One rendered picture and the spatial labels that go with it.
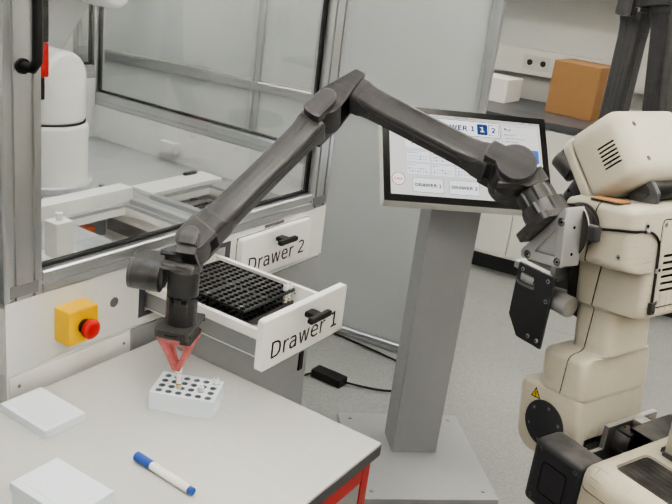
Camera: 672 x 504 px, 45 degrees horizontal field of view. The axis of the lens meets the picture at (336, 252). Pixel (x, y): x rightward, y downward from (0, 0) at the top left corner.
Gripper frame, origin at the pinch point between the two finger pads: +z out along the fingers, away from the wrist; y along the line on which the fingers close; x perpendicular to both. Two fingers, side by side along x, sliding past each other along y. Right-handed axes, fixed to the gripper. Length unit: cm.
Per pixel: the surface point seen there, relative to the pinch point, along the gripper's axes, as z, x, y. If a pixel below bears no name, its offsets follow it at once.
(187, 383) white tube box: 5.1, 1.3, -2.9
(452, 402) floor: 82, 62, -160
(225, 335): -1.0, 5.1, -14.0
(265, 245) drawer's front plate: -6, 2, -58
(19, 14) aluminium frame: -60, -29, 5
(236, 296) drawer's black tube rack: -5.6, 4.2, -23.7
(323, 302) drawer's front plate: -6.9, 22.4, -26.2
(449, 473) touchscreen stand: 79, 62, -106
